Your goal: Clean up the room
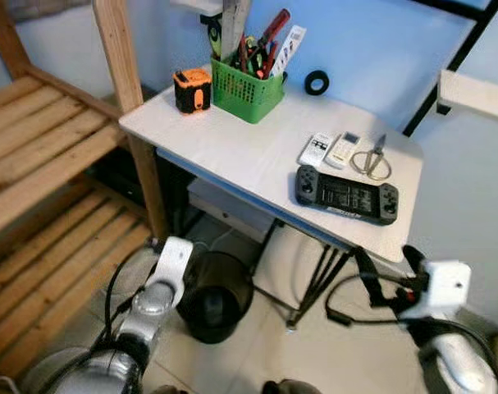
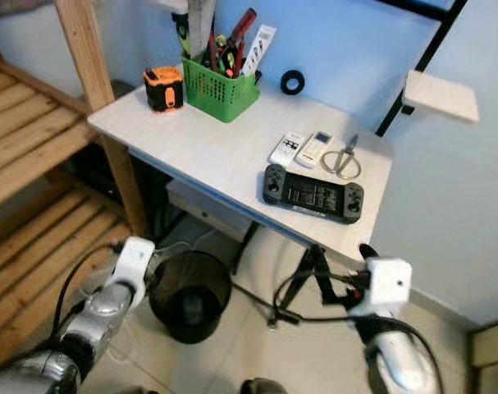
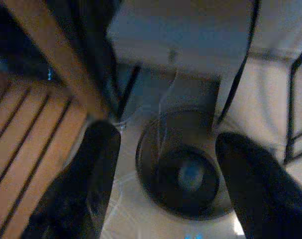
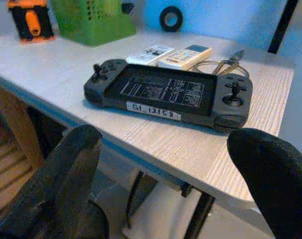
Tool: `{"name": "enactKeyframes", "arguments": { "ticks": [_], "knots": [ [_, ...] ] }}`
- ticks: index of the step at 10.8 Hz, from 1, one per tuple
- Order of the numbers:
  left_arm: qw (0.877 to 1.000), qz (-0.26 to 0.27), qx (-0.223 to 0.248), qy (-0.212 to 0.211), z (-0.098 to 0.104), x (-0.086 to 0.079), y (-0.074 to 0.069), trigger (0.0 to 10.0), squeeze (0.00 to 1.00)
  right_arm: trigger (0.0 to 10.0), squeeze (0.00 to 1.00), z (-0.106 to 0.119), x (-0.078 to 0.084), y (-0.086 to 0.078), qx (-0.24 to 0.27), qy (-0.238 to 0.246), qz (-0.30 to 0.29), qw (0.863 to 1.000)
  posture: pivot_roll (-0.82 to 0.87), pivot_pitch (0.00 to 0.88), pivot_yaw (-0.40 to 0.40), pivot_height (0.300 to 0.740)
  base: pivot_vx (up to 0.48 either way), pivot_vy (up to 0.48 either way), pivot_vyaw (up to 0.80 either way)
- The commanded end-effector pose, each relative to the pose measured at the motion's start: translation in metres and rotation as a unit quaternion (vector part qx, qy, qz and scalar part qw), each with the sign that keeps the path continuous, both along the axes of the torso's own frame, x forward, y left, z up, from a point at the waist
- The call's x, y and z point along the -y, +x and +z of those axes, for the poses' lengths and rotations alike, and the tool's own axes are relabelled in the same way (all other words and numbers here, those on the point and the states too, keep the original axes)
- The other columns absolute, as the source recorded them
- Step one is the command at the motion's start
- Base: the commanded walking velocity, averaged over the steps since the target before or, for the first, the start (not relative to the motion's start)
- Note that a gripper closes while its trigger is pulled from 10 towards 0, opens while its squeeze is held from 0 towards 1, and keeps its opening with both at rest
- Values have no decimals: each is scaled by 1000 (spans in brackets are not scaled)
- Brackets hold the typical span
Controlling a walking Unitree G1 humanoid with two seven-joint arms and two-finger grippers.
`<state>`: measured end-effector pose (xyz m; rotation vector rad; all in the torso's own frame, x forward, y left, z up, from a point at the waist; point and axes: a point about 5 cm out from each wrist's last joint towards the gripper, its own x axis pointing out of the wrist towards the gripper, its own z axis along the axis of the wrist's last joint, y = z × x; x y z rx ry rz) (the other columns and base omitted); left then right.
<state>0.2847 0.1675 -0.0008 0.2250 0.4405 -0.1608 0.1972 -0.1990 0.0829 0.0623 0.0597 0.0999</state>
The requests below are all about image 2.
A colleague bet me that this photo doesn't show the black tape roll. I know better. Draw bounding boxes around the black tape roll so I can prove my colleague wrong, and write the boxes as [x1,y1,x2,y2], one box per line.
[281,70,306,95]

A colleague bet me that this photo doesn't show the white desk black frame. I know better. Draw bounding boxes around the white desk black frame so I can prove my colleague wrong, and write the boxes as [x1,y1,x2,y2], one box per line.
[87,78,395,329]

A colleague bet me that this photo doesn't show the white shelf board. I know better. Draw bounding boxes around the white shelf board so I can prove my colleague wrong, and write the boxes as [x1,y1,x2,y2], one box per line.
[402,70,480,124]

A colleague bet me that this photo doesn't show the red handled pliers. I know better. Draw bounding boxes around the red handled pliers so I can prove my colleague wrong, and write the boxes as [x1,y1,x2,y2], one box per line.
[220,8,258,79]

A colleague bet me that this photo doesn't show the metal scissors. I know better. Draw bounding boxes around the metal scissors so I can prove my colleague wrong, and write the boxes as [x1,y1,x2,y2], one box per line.
[321,134,363,181]

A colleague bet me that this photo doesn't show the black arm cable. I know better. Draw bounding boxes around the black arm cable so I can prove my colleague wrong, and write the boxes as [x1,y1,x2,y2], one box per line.
[64,246,126,362]
[269,267,364,325]

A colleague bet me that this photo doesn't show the black green hand tool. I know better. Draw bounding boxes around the black green hand tool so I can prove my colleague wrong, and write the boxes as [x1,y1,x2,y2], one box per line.
[171,12,192,58]

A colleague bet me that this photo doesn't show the orange black tape measure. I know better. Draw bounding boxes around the orange black tape measure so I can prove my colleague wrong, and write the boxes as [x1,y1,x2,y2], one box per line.
[144,66,185,112]

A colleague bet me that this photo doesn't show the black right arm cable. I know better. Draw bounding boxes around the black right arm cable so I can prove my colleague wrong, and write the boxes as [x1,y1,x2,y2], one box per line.
[269,267,364,325]

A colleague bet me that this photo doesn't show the black trash bin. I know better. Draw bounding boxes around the black trash bin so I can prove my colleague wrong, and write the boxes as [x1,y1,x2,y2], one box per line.
[148,250,233,344]

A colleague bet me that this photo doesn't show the green plastic basket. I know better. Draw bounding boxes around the green plastic basket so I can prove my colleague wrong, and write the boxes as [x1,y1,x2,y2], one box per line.
[181,56,260,124]

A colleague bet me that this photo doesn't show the black handheld game console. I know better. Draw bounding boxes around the black handheld game console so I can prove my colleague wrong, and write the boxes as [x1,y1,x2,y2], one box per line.
[263,163,366,225]

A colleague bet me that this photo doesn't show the wooden slatted rack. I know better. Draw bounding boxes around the wooden slatted rack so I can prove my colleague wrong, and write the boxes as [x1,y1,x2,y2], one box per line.
[0,25,130,370]

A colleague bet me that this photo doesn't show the white remote with display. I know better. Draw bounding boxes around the white remote with display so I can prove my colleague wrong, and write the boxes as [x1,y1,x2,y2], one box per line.
[295,131,332,169]

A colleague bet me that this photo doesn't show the white flat drawer unit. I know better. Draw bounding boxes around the white flat drawer unit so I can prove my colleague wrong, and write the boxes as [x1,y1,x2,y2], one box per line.
[167,179,254,243]

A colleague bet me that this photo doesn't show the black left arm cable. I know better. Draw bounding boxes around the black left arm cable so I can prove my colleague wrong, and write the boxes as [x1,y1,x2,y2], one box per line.
[64,246,126,362]

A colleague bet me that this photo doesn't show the grey flat board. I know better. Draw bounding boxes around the grey flat board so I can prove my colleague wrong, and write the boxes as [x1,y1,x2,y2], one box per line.
[187,0,217,62]

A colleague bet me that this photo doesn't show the white remote control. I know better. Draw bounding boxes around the white remote control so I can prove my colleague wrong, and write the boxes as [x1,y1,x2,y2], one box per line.
[269,132,305,167]

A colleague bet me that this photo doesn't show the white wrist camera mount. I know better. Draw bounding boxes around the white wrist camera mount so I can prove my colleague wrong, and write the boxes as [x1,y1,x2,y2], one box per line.
[351,257,413,317]
[115,236,156,288]

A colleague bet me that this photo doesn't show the black metal frame bar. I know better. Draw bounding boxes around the black metal frame bar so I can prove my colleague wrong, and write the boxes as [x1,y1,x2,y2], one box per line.
[374,0,469,138]

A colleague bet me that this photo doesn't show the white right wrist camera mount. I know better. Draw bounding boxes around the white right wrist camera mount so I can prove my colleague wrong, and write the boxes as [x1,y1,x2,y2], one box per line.
[351,257,413,317]

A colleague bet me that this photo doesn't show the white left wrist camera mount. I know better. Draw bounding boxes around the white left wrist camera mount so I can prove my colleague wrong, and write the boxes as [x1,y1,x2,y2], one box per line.
[115,236,156,288]

